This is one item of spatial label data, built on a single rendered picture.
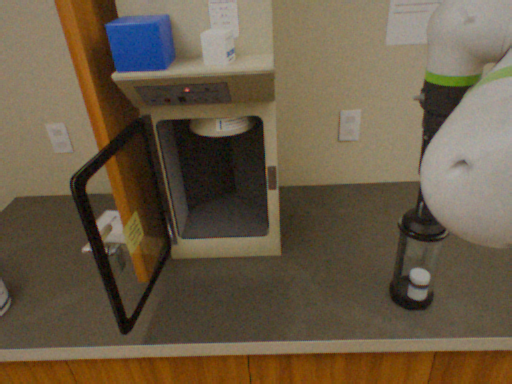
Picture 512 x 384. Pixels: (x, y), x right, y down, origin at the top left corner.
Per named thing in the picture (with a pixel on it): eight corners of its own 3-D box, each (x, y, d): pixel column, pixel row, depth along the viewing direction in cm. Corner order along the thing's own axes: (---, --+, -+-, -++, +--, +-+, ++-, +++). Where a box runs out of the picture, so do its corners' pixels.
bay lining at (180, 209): (192, 193, 134) (174, 89, 116) (269, 190, 133) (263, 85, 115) (178, 238, 113) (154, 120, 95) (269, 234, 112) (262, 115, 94)
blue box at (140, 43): (131, 61, 87) (121, 16, 83) (176, 59, 87) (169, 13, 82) (116, 73, 79) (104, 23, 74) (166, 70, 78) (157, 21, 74)
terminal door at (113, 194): (172, 249, 113) (142, 115, 93) (125, 339, 87) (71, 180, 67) (169, 249, 113) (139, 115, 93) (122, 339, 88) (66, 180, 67)
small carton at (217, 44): (213, 59, 85) (209, 29, 82) (235, 59, 84) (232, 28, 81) (204, 65, 81) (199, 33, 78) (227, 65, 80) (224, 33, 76)
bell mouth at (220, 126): (195, 113, 114) (192, 94, 111) (257, 110, 113) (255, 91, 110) (184, 138, 99) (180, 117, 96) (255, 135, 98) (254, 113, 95)
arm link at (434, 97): (495, 84, 68) (472, 70, 76) (424, 87, 69) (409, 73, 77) (486, 118, 71) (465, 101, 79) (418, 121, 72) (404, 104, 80)
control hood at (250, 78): (137, 104, 93) (127, 60, 88) (275, 98, 92) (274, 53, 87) (121, 122, 83) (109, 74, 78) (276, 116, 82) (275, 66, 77)
